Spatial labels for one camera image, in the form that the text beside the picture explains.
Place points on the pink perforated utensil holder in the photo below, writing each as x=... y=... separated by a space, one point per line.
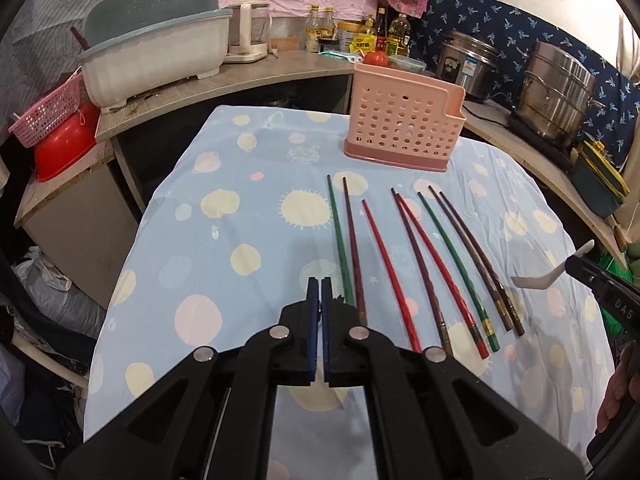
x=403 y=119

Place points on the white dish drainer teal lid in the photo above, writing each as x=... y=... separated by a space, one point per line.
x=139 y=45

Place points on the person's right hand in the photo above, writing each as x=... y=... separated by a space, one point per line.
x=622 y=382

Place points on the stainless steel steamer pot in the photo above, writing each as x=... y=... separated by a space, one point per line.
x=556 y=94

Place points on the clear sauce bottle right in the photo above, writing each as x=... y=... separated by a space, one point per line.
x=327 y=23

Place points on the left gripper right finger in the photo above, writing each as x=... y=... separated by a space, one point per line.
x=430 y=417

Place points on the green plastic bag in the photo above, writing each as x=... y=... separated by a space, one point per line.
x=618 y=299

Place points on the silver rice cooker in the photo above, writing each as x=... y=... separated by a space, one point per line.
x=468 y=62

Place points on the blue patterned tablecloth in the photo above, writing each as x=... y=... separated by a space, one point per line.
x=244 y=219

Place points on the dark soy sauce bottle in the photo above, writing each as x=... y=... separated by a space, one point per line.
x=381 y=30

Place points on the cooking oil bottle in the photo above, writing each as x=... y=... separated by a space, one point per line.
x=398 y=36

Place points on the clear sauce bottle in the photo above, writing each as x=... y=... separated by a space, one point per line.
x=327 y=23
x=312 y=29

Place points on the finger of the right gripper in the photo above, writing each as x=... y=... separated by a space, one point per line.
x=546 y=280

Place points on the red tomato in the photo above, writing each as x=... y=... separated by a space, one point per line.
x=376 y=58

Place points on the grey plastic bag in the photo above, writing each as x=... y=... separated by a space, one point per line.
x=56 y=296

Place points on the clear food container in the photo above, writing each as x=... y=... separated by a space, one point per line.
x=406 y=64

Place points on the dark maroon chopstick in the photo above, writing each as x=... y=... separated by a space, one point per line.
x=439 y=319
x=359 y=295

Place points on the red plastic basin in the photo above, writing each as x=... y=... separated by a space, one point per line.
x=67 y=144

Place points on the yellow tin can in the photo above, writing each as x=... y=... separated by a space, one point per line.
x=346 y=31

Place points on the black induction cooker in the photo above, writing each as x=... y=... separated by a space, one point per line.
x=556 y=155

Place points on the red chopstick gold band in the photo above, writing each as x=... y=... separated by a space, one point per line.
x=477 y=338

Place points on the green chopstick gold band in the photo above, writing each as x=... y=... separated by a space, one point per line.
x=482 y=314

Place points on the clear sauce bottle left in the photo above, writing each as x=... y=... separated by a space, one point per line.
x=312 y=29

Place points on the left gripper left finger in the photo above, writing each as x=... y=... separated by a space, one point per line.
x=211 y=415

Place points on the pink plastic basket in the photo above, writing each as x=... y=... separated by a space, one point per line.
x=50 y=112

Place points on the white electric kettle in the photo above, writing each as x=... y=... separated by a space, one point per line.
x=249 y=32

